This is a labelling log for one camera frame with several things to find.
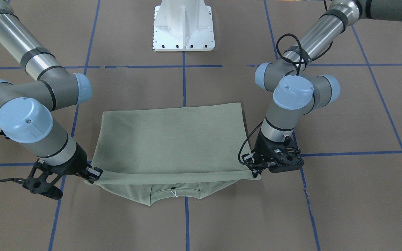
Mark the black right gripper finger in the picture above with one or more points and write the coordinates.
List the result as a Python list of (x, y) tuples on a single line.
[(91, 174)]

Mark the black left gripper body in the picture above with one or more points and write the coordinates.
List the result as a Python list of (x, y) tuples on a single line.
[(262, 145)]

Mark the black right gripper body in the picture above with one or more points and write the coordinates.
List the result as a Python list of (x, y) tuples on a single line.
[(74, 161)]

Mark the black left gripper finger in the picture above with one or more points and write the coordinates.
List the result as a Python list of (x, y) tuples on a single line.
[(257, 169)]

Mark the olive green long-sleeve shirt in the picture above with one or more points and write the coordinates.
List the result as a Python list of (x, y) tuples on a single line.
[(149, 155)]

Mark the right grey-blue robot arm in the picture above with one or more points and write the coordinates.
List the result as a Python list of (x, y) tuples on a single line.
[(25, 110)]

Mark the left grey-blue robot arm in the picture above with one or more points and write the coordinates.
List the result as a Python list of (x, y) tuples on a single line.
[(296, 94)]

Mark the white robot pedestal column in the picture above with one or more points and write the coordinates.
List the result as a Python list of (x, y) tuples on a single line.
[(183, 25)]

